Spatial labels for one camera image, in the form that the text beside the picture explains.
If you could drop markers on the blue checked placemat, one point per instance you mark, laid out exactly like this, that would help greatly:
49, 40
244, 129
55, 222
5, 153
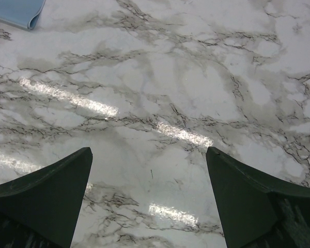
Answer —
21, 13

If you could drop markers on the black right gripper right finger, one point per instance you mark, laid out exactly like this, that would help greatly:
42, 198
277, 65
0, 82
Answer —
255, 208

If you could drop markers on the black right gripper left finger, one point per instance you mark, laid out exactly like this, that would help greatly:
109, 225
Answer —
41, 209

